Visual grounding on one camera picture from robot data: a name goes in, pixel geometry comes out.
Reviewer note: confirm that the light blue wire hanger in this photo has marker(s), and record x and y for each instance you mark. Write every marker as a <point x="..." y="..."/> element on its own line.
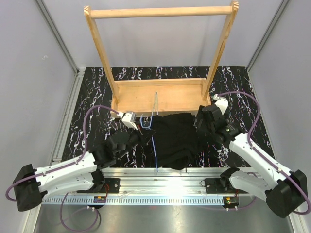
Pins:
<point x="155" y="109"/>

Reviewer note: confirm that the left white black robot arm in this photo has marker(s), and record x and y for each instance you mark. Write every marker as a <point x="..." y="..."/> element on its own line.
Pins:
<point x="82" y="174"/>

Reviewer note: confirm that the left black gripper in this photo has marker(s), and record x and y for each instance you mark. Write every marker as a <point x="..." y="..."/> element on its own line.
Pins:
<point x="144" y="135"/>

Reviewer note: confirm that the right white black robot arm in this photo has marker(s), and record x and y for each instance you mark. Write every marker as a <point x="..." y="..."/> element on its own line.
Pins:
<point x="282" y="189"/>

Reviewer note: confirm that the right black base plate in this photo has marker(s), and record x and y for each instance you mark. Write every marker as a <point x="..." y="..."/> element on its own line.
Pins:
<point x="218" y="186"/>

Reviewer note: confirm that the aluminium frame post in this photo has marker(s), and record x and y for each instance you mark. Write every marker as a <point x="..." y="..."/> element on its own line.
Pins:
<point x="274" y="21"/>
<point x="56" y="34"/>

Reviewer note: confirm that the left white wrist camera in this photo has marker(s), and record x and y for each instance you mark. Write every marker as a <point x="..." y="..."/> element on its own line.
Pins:
<point x="128" y="119"/>

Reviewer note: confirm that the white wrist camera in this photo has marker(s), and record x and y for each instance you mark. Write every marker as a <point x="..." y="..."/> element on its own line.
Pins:
<point x="128" y="119"/>
<point x="221" y="104"/>

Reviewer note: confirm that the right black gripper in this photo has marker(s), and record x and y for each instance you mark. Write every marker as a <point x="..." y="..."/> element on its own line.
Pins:
<point x="199" y="115"/>

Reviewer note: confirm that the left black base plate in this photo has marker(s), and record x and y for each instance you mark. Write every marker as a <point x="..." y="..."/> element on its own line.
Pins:
<point x="110" y="185"/>

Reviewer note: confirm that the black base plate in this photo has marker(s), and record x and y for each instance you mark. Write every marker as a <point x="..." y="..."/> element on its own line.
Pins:
<point x="218" y="186"/>
<point x="110" y="185"/>

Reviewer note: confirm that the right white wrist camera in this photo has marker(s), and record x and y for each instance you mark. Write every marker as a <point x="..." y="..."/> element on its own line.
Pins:
<point x="221" y="104"/>

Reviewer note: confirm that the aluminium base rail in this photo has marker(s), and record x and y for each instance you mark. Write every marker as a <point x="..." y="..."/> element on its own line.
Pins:
<point x="167" y="180"/>

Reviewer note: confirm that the slotted grey cable duct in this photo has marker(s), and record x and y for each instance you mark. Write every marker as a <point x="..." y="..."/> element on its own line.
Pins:
<point x="144" y="200"/>

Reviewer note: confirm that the left aluminium frame post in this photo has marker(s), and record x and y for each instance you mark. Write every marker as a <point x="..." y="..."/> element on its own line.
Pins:
<point x="56" y="34"/>

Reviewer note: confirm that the right aluminium frame post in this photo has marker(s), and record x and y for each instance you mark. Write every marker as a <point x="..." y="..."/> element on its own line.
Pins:
<point x="274" y="21"/>

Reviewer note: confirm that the black trousers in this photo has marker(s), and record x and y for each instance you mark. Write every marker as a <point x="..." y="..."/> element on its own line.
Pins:
<point x="176" y="140"/>

